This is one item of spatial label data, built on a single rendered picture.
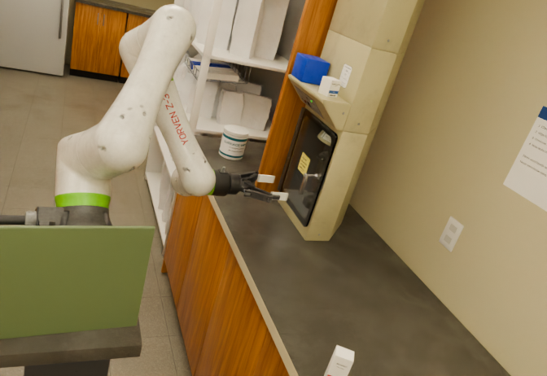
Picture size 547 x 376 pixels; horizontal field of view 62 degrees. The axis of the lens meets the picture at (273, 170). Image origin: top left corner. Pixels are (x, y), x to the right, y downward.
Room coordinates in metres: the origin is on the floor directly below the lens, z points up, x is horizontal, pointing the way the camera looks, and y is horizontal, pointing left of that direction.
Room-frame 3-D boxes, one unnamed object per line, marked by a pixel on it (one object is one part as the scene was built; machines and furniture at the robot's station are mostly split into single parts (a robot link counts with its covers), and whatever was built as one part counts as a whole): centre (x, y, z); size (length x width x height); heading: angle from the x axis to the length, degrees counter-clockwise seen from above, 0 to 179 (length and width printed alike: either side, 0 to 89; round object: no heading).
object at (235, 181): (1.48, 0.11, 1.14); 0.09 x 0.08 x 0.07; 118
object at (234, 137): (2.22, 0.24, 1.01); 0.13 x 0.13 x 0.15
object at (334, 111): (1.69, -0.07, 1.46); 0.32 x 0.11 x 0.10; 27
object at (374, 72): (1.77, -0.24, 1.32); 0.32 x 0.25 x 0.77; 27
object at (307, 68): (1.78, -0.03, 1.55); 0.10 x 0.10 x 0.09; 27
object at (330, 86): (1.62, -0.11, 1.54); 0.05 x 0.05 x 0.06; 43
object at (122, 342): (0.92, 0.41, 0.92); 0.32 x 0.32 x 0.04; 27
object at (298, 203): (1.71, -0.12, 1.19); 0.30 x 0.01 x 0.40; 27
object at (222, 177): (1.44, 0.17, 1.14); 0.09 x 0.06 x 0.12; 28
